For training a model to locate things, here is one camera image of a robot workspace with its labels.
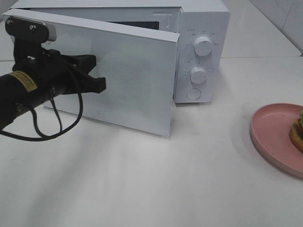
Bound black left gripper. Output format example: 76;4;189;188
13;39;106;95

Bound white microwave oven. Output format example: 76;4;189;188
8;0;230;103

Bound round white door button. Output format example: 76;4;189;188
187;88;202;100

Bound toy burger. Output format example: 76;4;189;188
289;111;303;152

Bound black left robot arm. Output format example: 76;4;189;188
0;40;106;141

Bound white microwave knob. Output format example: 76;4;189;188
189;67;207;84
194;35;213;56

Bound pink round plate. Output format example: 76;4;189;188
250;103;303;178

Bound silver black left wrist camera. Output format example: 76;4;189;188
5;16;57;44

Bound white microwave door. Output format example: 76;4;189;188
3;9;179;136

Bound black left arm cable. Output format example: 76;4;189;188
0;49;83;142

